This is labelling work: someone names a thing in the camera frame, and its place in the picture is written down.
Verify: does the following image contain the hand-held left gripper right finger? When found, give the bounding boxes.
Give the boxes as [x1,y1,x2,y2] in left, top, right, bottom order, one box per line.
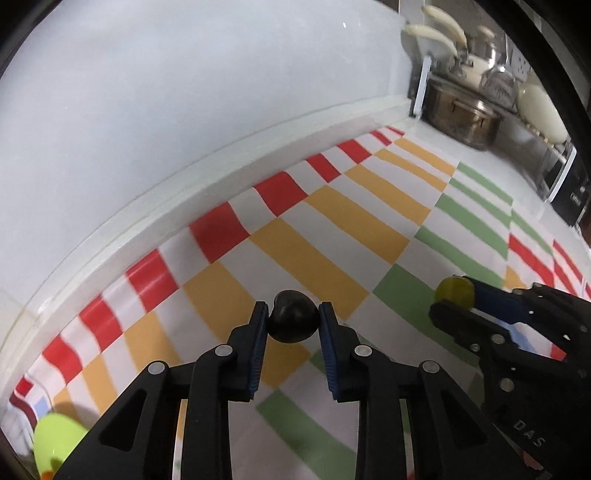
[318,302,522,480]

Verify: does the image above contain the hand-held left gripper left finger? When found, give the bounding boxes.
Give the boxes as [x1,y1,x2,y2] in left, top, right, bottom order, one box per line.
[60,301,269,480]

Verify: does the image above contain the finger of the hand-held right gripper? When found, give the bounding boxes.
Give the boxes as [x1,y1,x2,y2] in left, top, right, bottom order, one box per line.
[464,275,591,343]
[429,301,570,398]

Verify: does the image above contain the green persimmon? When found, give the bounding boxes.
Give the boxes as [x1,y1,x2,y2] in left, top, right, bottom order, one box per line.
[436,275,475,309]

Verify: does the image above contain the dark plum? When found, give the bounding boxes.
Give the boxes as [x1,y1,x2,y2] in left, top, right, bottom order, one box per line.
[269,289,320,344]

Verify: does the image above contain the lime green plate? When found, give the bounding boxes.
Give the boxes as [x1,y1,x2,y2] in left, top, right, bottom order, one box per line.
[33,413,91,476]

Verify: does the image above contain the black kitchen appliance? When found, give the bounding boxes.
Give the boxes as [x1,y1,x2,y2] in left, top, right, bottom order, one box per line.
[549,152,591,227]

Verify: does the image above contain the striped colourful tablecloth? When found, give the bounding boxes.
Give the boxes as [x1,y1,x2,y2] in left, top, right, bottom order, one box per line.
[0,126,591,480]

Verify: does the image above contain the white oval dish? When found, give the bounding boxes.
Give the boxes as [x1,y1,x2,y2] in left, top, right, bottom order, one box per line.
[516,83,570,144]

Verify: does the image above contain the white plastic rack frame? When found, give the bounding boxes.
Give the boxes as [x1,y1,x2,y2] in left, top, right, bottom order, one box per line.
[411,55,435,121]

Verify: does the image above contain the white wall socket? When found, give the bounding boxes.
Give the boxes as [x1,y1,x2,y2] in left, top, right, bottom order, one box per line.
[510,44,532,79]

